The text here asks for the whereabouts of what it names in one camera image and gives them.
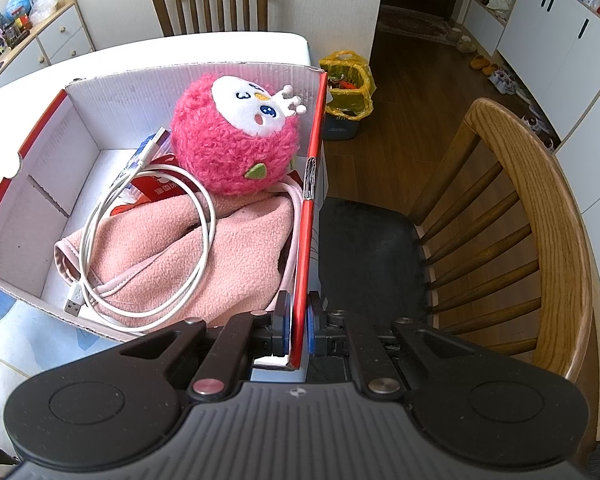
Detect light wooden curved chair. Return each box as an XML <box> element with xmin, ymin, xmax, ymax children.
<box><xmin>319</xmin><ymin>97</ymin><xmax>600</xmax><ymax>386</ymax></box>

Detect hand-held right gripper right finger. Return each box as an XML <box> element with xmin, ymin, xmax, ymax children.
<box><xmin>306</xmin><ymin>292</ymin><xmax>481</xmax><ymax>401</ymax></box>

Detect colourful toy pile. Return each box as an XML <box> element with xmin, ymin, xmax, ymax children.
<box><xmin>0</xmin><ymin>10</ymin><xmax>31</xmax><ymax>68</ymax></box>

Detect pink fleece cloth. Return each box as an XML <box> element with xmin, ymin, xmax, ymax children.
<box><xmin>54</xmin><ymin>180</ymin><xmax>306</xmax><ymax>333</ymax></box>

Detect yellow trash bag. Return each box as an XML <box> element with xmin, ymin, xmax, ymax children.
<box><xmin>319</xmin><ymin>50</ymin><xmax>377</xmax><ymax>122</ymax></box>

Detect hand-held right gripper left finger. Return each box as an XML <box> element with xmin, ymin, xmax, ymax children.
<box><xmin>115</xmin><ymin>291</ymin><xmax>290</xmax><ymax>401</ymax></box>

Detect white usb cable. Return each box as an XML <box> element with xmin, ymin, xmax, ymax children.
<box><xmin>62</xmin><ymin>127</ymin><xmax>218</xmax><ymax>333</ymax></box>

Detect blue printed table mat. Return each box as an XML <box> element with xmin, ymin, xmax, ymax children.
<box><xmin>0</xmin><ymin>280</ymin><xmax>131</xmax><ymax>401</ymax></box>

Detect dark grey trash bin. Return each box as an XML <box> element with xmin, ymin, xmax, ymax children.
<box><xmin>321</xmin><ymin>107</ymin><xmax>362</xmax><ymax>142</ymax></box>

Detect pink round plush toy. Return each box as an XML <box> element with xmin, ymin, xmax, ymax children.
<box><xmin>170</xmin><ymin>72</ymin><xmax>308</xmax><ymax>197</ymax></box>

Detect white wooden drawer cabinet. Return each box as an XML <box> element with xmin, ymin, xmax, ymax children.
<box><xmin>0</xmin><ymin>0</ymin><xmax>95</xmax><ymax>91</ymax></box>

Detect white cabinet with black handles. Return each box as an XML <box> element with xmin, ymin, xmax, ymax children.
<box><xmin>495</xmin><ymin>0</ymin><xmax>600</xmax><ymax>121</ymax></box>

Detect red packet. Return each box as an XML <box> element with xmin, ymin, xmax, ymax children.
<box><xmin>122</xmin><ymin>162</ymin><xmax>203</xmax><ymax>206</ymax></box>

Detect blue white packet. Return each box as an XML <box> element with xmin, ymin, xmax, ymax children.
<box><xmin>125</xmin><ymin>127</ymin><xmax>173</xmax><ymax>181</ymax></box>

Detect patterned door rug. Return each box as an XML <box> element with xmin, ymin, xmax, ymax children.
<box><xmin>377</xmin><ymin>5</ymin><xmax>453</xmax><ymax>46</ymax></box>

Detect white open shelf compartment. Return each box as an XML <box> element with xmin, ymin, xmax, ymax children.
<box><xmin>462</xmin><ymin>0</ymin><xmax>521</xmax><ymax>56</ymax></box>

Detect clear plastic bag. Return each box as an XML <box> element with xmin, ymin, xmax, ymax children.
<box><xmin>30</xmin><ymin>0</ymin><xmax>61</xmax><ymax>23</ymax></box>

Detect white red cardboard box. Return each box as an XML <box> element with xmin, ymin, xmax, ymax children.
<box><xmin>0</xmin><ymin>57</ymin><xmax>329</xmax><ymax>372</ymax></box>

